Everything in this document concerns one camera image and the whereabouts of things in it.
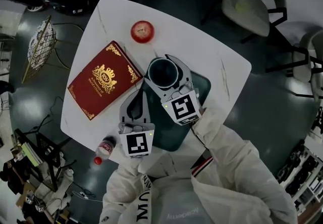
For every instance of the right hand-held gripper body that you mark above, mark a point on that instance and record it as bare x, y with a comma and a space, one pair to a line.
183, 108

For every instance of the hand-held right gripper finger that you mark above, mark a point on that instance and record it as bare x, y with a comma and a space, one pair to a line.
161, 93
184, 75

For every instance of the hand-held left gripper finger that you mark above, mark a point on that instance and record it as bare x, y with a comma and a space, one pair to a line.
125, 113
146, 114

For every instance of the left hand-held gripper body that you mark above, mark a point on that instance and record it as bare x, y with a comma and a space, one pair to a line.
136, 142

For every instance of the teal cup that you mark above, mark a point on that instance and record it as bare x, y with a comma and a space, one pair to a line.
162, 73

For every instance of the grey-green tray mat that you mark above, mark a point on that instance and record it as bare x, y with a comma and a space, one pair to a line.
169, 139

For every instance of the person's right forearm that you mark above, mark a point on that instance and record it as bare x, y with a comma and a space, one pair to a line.
222, 137

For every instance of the person's left forearm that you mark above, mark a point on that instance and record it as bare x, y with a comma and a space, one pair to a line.
126, 175

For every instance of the cola bottle with red cap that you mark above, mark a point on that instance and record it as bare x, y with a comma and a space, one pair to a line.
106, 148

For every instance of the white marble table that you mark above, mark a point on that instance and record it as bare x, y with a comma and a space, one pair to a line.
202, 49

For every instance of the red book with gold print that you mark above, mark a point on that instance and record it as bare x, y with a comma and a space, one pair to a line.
103, 80

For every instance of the red apple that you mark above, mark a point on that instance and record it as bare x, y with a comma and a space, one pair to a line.
142, 31

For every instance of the person's white jacket torso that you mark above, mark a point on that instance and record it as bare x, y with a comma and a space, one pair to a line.
176, 192

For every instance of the white power strip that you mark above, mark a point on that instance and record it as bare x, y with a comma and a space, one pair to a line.
83, 195

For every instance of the black perforated stool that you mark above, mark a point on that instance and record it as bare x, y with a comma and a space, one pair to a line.
49, 152

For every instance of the green notebook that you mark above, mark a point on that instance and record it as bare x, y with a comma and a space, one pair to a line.
31, 153

